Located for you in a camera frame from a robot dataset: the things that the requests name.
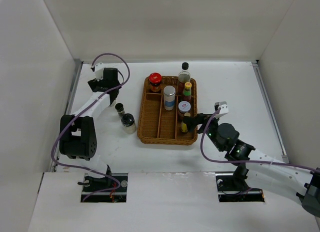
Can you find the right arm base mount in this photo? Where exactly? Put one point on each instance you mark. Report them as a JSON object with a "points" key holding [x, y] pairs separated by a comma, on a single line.
{"points": [[231, 187]]}

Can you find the yellow label sesame oil bottle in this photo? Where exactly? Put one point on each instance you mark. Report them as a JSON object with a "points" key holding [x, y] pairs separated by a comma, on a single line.
{"points": [[183, 126]]}

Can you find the tall dark soy sauce bottle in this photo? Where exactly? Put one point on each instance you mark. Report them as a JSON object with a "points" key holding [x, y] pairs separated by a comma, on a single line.
{"points": [[183, 77]]}

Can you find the silver lid white pepper jar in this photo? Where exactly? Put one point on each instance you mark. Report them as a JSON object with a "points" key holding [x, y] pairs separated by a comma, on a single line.
{"points": [[169, 96]]}

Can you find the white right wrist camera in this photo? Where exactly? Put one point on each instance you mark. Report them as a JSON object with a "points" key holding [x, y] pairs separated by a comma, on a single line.
{"points": [[221, 109]]}

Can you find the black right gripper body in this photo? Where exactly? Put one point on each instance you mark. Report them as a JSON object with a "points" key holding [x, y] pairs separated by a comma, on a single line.
{"points": [[212, 129]]}

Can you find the clear glass shaker jar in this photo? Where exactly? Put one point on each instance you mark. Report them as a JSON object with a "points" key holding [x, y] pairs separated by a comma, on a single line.
{"points": [[128, 122]]}

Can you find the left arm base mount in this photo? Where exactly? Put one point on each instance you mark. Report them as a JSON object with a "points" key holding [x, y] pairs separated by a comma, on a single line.
{"points": [[102, 189]]}

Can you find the red lid chili sauce jar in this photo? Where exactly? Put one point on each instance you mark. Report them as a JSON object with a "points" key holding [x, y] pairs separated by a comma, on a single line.
{"points": [[155, 80]]}

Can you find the small black pepper grinder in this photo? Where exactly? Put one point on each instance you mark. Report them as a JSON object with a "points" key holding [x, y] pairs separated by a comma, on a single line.
{"points": [[120, 109]]}

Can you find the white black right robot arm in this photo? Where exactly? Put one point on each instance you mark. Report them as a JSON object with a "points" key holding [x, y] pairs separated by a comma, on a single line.
{"points": [[298, 183]]}

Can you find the white lid red label jar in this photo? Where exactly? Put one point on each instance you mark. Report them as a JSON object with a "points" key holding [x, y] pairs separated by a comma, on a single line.
{"points": [[183, 107]]}

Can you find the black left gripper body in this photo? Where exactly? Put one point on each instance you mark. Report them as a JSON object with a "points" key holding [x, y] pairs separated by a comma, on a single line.
{"points": [[94, 83]]}

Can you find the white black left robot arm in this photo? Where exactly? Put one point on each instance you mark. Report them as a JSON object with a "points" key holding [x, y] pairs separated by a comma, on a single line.
{"points": [[79, 140]]}

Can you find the brown wicker divided basket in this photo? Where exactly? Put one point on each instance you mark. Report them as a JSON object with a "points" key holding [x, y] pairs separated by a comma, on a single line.
{"points": [[156, 125]]}

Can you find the green label chili sauce bottle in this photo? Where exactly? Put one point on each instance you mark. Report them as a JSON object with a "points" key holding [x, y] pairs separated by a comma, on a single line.
{"points": [[187, 92]]}

